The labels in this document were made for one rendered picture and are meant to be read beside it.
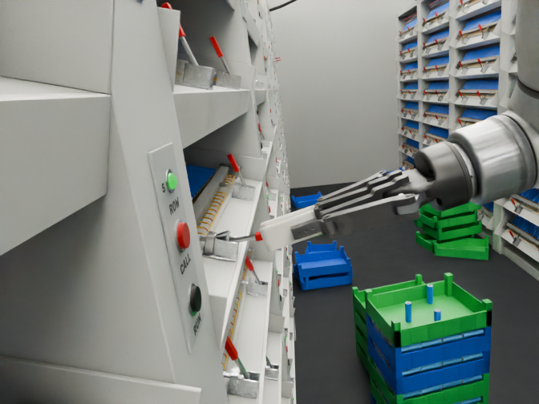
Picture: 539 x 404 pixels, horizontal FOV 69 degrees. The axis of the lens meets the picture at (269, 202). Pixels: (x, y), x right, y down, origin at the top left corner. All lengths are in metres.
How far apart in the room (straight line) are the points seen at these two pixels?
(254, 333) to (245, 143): 0.41
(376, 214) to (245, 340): 0.35
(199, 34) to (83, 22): 0.71
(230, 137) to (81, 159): 0.73
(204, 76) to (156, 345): 0.30
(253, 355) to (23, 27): 0.55
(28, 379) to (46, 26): 0.18
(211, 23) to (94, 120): 0.73
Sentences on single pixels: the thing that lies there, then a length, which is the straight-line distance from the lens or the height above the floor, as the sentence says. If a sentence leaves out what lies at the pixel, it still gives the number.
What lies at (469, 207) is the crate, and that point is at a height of 0.27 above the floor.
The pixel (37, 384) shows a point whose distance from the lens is 0.26.
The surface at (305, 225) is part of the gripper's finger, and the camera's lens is 0.45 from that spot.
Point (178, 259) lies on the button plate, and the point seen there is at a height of 1.04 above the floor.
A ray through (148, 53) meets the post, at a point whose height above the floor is 1.16.
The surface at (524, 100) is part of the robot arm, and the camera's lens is 0.48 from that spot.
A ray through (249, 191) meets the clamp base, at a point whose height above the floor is 0.95.
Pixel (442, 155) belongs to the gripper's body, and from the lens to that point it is 0.46.
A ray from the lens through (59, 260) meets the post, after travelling 0.22.
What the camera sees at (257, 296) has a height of 0.74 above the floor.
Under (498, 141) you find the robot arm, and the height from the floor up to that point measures 1.05.
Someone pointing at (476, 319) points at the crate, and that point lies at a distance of 1.30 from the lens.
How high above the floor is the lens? 1.13
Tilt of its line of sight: 16 degrees down
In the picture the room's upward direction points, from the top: 7 degrees counter-clockwise
